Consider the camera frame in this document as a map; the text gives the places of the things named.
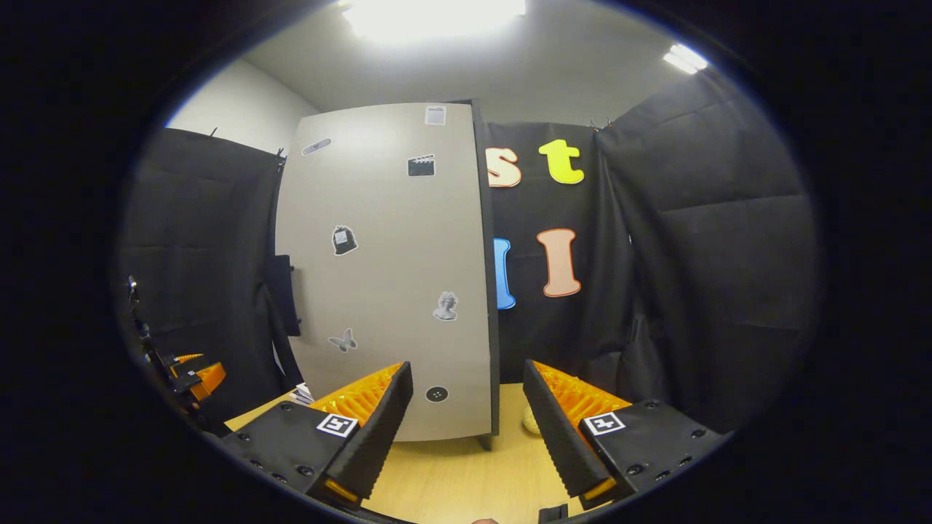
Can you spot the large ceiling light panel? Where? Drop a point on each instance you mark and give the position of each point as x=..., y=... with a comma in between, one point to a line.
x=433, y=18

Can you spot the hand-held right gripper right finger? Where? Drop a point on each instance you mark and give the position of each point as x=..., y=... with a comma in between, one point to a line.
x=557, y=440

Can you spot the yellow round pad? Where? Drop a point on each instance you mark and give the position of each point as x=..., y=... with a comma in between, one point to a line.
x=531, y=422

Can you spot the white book with dark cover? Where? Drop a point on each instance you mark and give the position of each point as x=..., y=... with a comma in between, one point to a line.
x=302, y=395

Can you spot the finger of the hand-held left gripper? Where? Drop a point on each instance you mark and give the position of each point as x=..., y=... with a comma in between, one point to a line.
x=207, y=378
x=188, y=358

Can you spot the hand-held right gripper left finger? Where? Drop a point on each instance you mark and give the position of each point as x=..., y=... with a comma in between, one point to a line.
x=375, y=440

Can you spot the black backdrop cloth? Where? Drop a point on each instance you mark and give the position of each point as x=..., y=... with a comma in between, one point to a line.
x=713, y=255

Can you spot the small ceiling light panel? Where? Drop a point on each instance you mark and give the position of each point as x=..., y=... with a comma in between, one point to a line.
x=686, y=58

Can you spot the grey cabinet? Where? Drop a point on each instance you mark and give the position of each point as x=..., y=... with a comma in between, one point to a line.
x=494, y=291

